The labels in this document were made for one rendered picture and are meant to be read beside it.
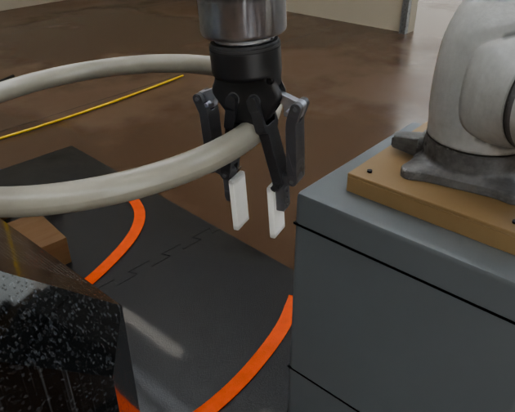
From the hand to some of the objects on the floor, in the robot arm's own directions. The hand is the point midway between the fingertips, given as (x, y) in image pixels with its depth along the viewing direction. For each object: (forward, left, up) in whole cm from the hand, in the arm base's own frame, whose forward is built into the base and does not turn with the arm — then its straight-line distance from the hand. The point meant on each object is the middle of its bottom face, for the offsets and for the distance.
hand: (257, 206), depth 67 cm
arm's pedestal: (-35, +18, -89) cm, 98 cm away
